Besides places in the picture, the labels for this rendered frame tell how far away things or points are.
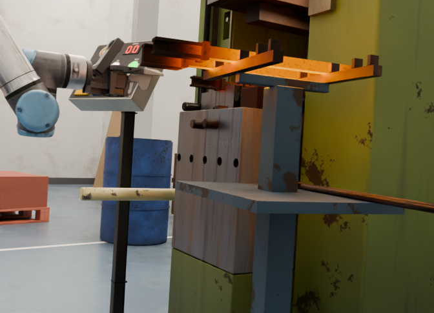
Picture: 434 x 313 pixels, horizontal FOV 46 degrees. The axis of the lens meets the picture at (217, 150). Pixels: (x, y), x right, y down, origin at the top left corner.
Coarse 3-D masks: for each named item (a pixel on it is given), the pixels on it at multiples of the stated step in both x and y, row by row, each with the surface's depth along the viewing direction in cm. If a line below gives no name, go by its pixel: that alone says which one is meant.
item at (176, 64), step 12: (144, 48) 105; (144, 60) 105; (156, 60) 106; (168, 60) 107; (180, 60) 108; (192, 60) 109; (252, 72) 114; (264, 72) 116; (276, 72) 117; (288, 72) 118
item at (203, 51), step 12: (156, 36) 94; (156, 48) 95; (168, 48) 96; (180, 48) 97; (192, 48) 97; (204, 48) 97; (216, 48) 98; (228, 48) 99; (204, 60) 98; (216, 60) 101; (228, 60) 100; (288, 60) 104; (300, 60) 105; (312, 60) 106; (312, 72) 109; (324, 72) 108
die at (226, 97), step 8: (232, 88) 153; (240, 88) 154; (208, 96) 166; (216, 96) 161; (224, 96) 157; (232, 96) 153; (304, 96) 166; (208, 104) 166; (216, 104) 161; (224, 104) 157; (232, 104) 153
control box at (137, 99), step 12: (96, 48) 213; (132, 48) 199; (96, 60) 208; (120, 60) 199; (132, 60) 195; (72, 96) 202; (84, 96) 198; (96, 96) 194; (132, 96) 184; (144, 96) 189; (84, 108) 205; (96, 108) 200; (108, 108) 197; (120, 108) 193; (132, 108) 189; (144, 108) 189
